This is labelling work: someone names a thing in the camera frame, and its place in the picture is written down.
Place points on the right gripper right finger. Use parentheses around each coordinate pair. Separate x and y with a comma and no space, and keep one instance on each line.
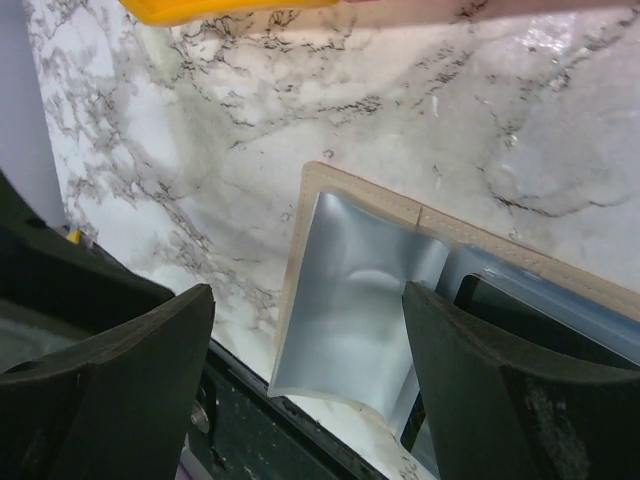
(507,396)

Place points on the yellow plastic bin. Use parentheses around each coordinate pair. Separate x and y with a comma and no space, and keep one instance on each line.
(178,12)

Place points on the black mounting rail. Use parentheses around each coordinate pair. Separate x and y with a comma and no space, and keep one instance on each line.
(237,431)

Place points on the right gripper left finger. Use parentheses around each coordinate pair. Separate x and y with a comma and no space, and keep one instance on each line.
(114,406)

